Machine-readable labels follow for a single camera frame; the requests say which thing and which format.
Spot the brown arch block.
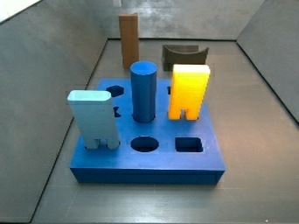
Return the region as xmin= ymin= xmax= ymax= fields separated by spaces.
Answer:
xmin=118 ymin=13 xmax=139 ymax=69

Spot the blue peg board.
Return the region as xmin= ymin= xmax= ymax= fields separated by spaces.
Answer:
xmin=69 ymin=79 xmax=225 ymax=185

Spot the dark blue cylinder peg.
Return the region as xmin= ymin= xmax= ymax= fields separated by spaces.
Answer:
xmin=129 ymin=60 xmax=157 ymax=123

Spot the light blue slotted block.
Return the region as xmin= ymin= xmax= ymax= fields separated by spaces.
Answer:
xmin=68 ymin=90 xmax=118 ymax=150

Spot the yellow slotted block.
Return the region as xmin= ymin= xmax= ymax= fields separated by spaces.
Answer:
xmin=168 ymin=64 xmax=211 ymax=120

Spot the dark grey curved stand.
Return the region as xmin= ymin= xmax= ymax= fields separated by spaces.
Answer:
xmin=163 ymin=45 xmax=209 ymax=72

